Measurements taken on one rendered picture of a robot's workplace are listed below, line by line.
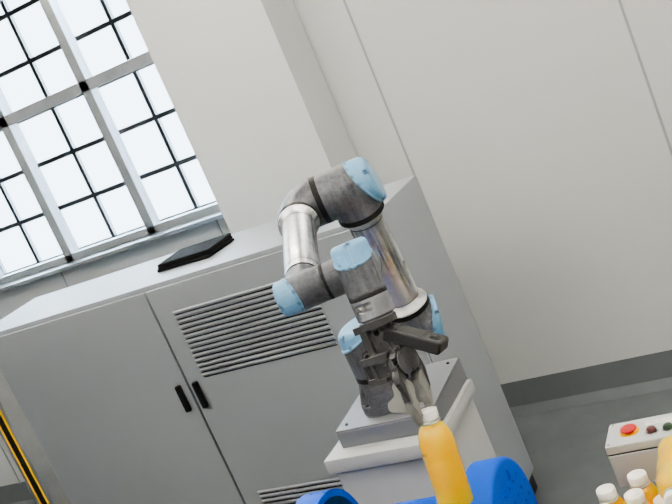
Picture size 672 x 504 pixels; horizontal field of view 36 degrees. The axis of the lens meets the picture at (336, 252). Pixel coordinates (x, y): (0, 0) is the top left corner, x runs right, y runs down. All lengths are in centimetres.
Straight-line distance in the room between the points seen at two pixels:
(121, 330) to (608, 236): 220
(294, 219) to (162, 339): 209
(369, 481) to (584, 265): 248
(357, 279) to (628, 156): 292
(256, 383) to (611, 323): 176
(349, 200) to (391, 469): 69
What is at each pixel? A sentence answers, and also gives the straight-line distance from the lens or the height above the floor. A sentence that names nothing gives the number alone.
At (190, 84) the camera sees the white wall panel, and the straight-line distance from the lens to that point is 495.
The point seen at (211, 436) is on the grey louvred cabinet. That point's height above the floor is 75.
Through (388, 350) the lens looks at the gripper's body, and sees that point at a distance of 192.
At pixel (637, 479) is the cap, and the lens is 218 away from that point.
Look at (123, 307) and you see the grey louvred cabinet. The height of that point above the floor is 139.
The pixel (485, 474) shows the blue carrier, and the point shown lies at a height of 123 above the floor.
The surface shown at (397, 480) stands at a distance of 260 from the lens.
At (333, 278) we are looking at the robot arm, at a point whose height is 169.
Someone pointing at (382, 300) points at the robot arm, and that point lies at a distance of 190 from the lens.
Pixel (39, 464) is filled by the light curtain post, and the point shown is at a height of 133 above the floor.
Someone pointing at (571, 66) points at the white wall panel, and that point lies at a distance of 463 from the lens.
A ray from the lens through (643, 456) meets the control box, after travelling 230.
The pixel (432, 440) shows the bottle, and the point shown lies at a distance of 193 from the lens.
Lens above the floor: 216
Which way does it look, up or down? 12 degrees down
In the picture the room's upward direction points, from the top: 23 degrees counter-clockwise
